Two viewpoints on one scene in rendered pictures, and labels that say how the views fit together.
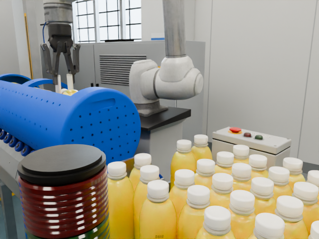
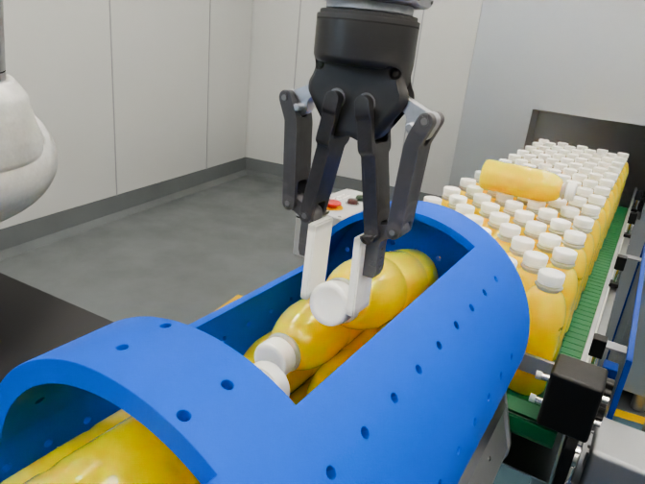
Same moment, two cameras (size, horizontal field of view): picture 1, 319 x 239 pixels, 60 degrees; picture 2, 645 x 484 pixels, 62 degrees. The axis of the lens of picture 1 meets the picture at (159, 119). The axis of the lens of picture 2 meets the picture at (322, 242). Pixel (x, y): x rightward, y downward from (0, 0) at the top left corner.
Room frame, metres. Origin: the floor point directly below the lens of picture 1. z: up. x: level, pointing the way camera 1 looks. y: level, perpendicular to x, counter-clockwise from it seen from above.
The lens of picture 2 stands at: (1.10, 0.74, 1.41)
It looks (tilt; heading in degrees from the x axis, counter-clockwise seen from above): 21 degrees down; 254
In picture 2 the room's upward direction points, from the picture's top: 6 degrees clockwise
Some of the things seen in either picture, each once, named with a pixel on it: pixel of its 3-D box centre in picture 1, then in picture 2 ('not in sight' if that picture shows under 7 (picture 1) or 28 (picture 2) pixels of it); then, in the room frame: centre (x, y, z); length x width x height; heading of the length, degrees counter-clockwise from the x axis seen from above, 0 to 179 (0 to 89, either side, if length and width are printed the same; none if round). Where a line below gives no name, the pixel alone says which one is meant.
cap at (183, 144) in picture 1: (183, 145); not in sight; (0.70, -0.07, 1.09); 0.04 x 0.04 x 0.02
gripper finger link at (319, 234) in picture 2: (70, 84); (316, 257); (0.99, 0.32, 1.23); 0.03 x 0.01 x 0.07; 45
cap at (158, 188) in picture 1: (158, 189); (563, 255); (0.46, 0.00, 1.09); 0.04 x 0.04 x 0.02
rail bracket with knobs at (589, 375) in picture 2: not in sight; (568, 399); (0.55, 0.20, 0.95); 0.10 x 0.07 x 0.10; 134
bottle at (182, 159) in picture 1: (183, 179); not in sight; (0.70, -0.07, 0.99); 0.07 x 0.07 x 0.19
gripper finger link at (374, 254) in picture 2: (52, 77); (385, 249); (0.94, 0.36, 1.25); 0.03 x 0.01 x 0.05; 135
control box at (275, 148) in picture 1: (248, 151); (342, 224); (0.78, -0.27, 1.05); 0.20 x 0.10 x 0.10; 44
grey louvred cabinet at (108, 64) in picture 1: (112, 105); not in sight; (3.28, 0.56, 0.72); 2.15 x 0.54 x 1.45; 53
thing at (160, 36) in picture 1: (164, 37); not in sight; (2.77, -0.05, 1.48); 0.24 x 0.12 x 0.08; 61
